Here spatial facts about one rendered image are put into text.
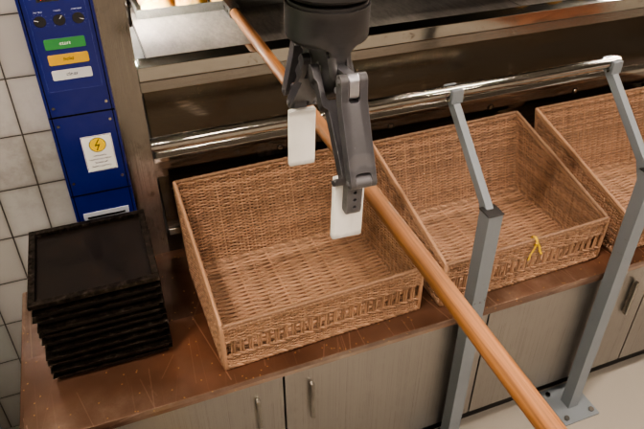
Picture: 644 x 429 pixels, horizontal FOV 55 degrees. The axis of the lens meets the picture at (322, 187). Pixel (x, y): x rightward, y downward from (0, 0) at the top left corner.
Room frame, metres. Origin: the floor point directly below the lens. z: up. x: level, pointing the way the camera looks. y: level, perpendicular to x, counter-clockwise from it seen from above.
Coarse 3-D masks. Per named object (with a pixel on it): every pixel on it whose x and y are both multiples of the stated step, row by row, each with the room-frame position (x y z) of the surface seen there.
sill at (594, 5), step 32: (576, 0) 1.99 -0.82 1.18; (608, 0) 1.99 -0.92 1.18; (640, 0) 2.03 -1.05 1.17; (384, 32) 1.71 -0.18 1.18; (416, 32) 1.74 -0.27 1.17; (448, 32) 1.78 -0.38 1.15; (160, 64) 1.48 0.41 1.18; (192, 64) 1.51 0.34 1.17; (224, 64) 1.54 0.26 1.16; (256, 64) 1.57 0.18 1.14
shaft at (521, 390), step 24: (240, 24) 1.71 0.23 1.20; (264, 48) 1.51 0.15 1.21; (384, 216) 0.82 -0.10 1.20; (408, 240) 0.75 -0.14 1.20; (432, 264) 0.70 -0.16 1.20; (432, 288) 0.66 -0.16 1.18; (456, 288) 0.65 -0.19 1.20; (456, 312) 0.61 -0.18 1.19; (480, 336) 0.56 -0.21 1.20; (504, 360) 0.52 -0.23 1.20; (504, 384) 0.49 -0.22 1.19; (528, 384) 0.48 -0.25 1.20; (528, 408) 0.45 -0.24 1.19
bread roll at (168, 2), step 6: (144, 0) 1.85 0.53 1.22; (150, 0) 1.85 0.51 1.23; (156, 0) 1.85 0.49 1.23; (162, 0) 1.85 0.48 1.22; (168, 0) 1.86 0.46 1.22; (144, 6) 1.84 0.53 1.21; (150, 6) 1.84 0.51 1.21; (156, 6) 1.84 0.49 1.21; (162, 6) 1.85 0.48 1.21; (168, 6) 1.85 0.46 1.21
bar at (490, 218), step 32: (576, 64) 1.49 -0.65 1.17; (608, 64) 1.52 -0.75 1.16; (416, 96) 1.32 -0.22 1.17; (448, 96) 1.35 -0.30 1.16; (224, 128) 1.16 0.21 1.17; (256, 128) 1.18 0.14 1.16; (640, 160) 1.36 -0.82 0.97; (480, 192) 1.20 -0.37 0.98; (640, 192) 1.32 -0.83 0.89; (480, 224) 1.16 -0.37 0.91; (640, 224) 1.32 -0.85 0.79; (480, 256) 1.14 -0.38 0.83; (480, 288) 1.14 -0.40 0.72; (608, 288) 1.32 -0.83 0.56; (608, 320) 1.32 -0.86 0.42; (448, 384) 1.17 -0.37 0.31; (576, 384) 1.31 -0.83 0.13; (448, 416) 1.15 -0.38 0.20; (576, 416) 1.28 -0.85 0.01
